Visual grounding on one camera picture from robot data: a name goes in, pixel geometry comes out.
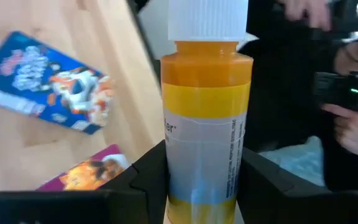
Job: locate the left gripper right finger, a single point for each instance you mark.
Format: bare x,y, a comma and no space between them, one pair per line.
275,202

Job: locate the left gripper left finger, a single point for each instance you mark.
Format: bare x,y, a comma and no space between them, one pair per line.
129,202

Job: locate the Raisin Bran cereal box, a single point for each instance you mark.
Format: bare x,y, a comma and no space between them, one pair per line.
89,174

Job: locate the yellow squeeze bottle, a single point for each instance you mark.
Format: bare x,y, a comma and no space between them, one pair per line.
207,93

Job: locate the Frosted Flakes cereal box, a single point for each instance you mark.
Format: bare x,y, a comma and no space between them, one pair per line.
42,77

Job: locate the person's hand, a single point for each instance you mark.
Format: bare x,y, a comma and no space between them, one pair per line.
309,12
356,133

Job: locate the person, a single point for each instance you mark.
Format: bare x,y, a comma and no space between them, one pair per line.
278,93

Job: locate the black aluminium rig frame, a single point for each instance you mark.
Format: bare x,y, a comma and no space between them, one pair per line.
138,3

